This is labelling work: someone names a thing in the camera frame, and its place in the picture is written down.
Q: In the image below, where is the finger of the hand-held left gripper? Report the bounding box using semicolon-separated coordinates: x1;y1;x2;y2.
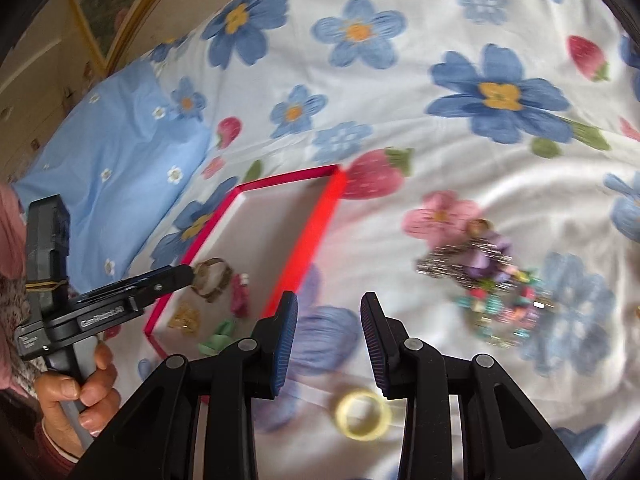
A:
134;264;197;308

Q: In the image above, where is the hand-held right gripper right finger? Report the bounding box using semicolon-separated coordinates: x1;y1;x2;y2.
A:
361;292;588;480

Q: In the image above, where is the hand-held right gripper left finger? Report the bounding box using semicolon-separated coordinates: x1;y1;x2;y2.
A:
70;291;299;480

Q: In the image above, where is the yellow hair clip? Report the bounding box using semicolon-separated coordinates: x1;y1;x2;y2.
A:
167;302;202;337

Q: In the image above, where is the gold wristwatch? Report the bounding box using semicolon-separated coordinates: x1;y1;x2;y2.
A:
191;257;234;304

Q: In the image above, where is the pink hair clip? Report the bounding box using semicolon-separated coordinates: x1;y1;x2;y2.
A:
230;274;252;319

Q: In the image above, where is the green hair clip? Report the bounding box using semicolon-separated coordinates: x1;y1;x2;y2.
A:
197;320;237;357

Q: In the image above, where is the yellow bangle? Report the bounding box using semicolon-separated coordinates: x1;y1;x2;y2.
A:
335;389;392;442

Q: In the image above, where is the silver chain bracelet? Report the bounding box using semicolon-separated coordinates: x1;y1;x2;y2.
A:
416;242;513;279

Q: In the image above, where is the red jewelry box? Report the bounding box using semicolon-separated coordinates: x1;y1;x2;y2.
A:
143;164;348;361

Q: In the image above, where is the crystal bead bracelet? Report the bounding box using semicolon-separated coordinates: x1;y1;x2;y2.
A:
452;295;556;349

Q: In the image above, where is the purple hair claw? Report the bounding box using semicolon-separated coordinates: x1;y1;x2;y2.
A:
457;230;516;282

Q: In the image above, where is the colourful bead bracelet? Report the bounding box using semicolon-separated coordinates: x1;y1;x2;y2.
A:
470;267;545;312

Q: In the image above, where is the person's left forearm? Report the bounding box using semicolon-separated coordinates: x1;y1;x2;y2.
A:
0;390;88;480

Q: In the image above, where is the person's left hand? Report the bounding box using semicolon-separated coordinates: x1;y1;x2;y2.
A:
35;342;121;456

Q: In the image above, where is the person's floral clothing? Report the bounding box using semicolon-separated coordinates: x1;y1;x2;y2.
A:
0;182;48;396

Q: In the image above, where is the blue floral pillow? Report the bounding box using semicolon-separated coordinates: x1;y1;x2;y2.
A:
12;62;211;291

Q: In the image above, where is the floral strawberry bedsheet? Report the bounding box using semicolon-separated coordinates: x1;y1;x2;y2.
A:
15;0;640;480

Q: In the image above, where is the gold framed picture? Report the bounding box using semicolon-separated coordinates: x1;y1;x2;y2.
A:
70;0;197;74

